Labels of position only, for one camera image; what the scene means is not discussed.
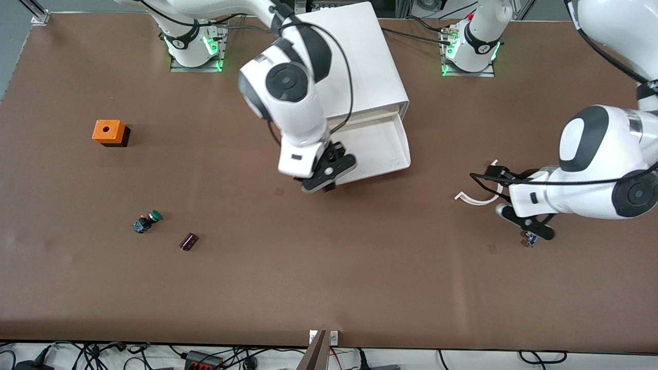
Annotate black tangled floor cables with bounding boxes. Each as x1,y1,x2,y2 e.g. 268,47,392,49
49,341,186,370

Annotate black base supply cables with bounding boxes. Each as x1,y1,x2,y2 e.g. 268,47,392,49
381,16,455,47

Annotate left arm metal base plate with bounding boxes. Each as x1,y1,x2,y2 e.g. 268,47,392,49
440,26,497,78

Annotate white curved plastic strip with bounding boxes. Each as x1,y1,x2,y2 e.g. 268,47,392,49
454,159,508,206

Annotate white drawer cabinet housing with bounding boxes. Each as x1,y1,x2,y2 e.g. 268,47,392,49
294,2,410,122

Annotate black power plug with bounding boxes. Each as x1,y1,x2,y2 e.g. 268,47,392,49
14,345,55,370

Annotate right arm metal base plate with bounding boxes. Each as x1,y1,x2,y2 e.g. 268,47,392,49
170,23,228,73

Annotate brown camera stand post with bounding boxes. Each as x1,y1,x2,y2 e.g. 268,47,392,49
297,330,330,370

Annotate orange and black button box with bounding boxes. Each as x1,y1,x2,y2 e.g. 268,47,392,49
92,119,131,148

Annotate metal table corner bracket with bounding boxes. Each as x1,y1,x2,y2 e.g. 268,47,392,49
21,0,51,26

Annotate white plastic drawer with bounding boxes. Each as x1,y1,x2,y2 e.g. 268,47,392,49
327,101,412,186

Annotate black power strip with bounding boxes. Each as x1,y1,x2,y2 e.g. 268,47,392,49
184,350,225,370

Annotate green push button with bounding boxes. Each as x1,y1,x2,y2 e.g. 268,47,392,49
132,210,163,234

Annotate black looped floor cable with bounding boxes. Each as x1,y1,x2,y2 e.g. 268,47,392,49
518,350,569,365

